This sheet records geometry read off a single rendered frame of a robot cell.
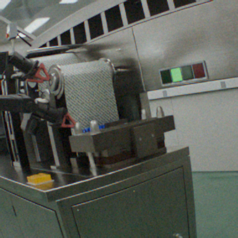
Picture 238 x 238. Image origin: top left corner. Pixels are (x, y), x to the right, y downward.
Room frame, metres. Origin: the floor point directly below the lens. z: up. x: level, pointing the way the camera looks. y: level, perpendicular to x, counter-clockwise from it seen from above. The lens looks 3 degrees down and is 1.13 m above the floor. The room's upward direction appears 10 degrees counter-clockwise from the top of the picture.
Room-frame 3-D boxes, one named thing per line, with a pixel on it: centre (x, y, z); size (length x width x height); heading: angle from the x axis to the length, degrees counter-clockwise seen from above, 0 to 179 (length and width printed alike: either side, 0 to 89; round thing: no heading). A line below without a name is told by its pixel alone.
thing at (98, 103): (1.50, 0.09, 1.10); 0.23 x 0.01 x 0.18; 127
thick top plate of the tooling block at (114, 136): (1.43, -0.01, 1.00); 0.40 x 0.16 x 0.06; 127
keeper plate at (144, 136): (1.37, -0.08, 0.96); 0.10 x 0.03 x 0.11; 127
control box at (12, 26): (1.93, 0.54, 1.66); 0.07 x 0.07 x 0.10; 32
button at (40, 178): (1.21, 0.31, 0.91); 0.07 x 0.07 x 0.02; 37
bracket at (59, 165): (1.48, 0.28, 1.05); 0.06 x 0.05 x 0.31; 127
